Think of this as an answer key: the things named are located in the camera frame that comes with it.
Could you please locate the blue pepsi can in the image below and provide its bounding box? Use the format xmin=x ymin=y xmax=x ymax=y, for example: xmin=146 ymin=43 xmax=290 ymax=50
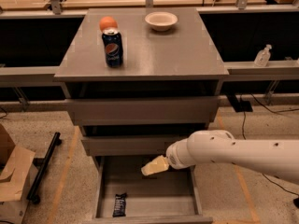
xmin=102 ymin=27 xmax=123 ymax=68

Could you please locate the orange fruit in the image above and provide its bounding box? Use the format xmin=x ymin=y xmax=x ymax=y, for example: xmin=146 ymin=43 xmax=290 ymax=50
xmin=99 ymin=16 xmax=118 ymax=32

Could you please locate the grey open bottom drawer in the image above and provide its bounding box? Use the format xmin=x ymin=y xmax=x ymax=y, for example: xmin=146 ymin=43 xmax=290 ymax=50
xmin=82 ymin=155 xmax=213 ymax=224

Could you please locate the dark blue rxbar wrapper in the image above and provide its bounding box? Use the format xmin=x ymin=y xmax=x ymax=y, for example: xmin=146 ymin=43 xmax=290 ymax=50
xmin=112 ymin=193 xmax=127 ymax=217

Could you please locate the grey drawer cabinet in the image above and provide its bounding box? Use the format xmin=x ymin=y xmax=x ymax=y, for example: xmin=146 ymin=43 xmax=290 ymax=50
xmin=55 ymin=7 xmax=227 ymax=224

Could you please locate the brown cardboard box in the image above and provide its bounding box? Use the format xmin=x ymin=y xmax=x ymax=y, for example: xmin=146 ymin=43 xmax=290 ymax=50
xmin=0 ymin=125 xmax=36 ymax=224

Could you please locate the grey middle drawer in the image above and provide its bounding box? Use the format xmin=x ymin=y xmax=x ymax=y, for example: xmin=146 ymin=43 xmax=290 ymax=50
xmin=81 ymin=134 xmax=187 ymax=156

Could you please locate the grey top drawer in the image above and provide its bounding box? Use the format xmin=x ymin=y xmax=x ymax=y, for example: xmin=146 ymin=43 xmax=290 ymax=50
xmin=66 ymin=96 xmax=219 ymax=126

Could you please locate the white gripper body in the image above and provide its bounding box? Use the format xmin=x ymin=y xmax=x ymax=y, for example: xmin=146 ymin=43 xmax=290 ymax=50
xmin=166 ymin=139 xmax=195 ymax=170

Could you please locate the black metal bar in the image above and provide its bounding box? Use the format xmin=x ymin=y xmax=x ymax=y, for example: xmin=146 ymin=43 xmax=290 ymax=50
xmin=27 ymin=133 xmax=62 ymax=204

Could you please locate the black floor cable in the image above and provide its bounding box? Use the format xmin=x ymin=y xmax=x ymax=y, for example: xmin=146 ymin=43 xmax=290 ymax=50
xmin=239 ymin=93 xmax=299 ymax=209

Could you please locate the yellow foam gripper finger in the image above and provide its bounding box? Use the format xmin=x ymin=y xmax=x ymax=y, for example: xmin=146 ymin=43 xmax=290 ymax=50
xmin=141 ymin=155 xmax=169 ymax=175

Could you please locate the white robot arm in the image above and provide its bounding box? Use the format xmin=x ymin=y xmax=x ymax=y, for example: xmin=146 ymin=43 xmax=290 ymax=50
xmin=141 ymin=130 xmax=299 ymax=184

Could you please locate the clear sanitizer bottle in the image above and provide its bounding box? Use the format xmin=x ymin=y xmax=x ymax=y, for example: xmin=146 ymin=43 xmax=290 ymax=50
xmin=254 ymin=44 xmax=272 ymax=67

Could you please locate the grey metal rail frame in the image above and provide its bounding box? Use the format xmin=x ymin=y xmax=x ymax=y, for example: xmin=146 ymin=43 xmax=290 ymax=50
xmin=1 ymin=7 xmax=298 ymax=86

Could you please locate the white bowl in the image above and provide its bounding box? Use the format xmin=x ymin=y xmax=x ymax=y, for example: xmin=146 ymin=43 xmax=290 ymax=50
xmin=145 ymin=12 xmax=178 ymax=32

